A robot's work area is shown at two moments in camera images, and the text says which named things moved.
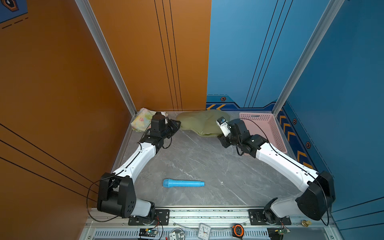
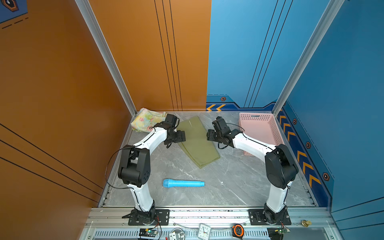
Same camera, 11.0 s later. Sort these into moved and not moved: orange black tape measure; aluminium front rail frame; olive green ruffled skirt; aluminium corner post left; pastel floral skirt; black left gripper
Moved: black left gripper; olive green ruffled skirt
Not moved: orange black tape measure; aluminium corner post left; aluminium front rail frame; pastel floral skirt
